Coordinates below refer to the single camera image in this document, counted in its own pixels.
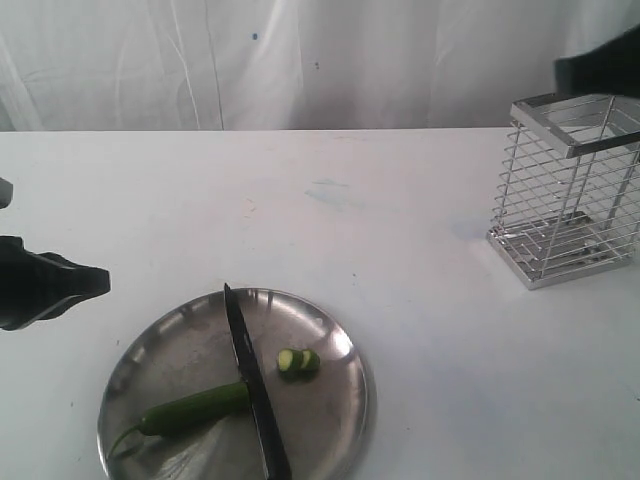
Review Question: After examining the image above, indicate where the green cucumber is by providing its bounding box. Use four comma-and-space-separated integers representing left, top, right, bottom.
106, 381, 250, 459

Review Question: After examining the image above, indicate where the black kitchen knife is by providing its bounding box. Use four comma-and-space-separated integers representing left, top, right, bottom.
223, 283, 292, 480

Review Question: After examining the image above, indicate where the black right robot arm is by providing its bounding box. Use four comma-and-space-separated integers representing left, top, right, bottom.
553, 26, 640, 99

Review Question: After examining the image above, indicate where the cucumber slice left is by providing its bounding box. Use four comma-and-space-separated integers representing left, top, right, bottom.
277, 349, 299, 373

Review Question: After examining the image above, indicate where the cucumber slice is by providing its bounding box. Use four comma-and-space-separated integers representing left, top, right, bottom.
291, 349, 312, 372
302, 349, 321, 375
277, 349, 299, 373

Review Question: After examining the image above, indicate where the cucumber slice middle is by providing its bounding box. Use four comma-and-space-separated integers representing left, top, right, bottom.
291, 349, 312, 372

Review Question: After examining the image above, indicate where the cucumber slice right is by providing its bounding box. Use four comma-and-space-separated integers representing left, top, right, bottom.
302, 349, 321, 375

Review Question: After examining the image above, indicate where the white backdrop curtain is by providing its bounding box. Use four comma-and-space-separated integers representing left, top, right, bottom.
1, 1, 639, 131

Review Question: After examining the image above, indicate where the round stainless steel plate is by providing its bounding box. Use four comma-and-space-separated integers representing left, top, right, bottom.
97, 288, 370, 479

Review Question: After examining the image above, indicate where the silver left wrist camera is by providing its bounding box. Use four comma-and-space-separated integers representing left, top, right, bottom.
0, 178, 13, 209

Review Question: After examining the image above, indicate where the steel wire utensil rack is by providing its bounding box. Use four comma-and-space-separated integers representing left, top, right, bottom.
487, 93, 639, 290

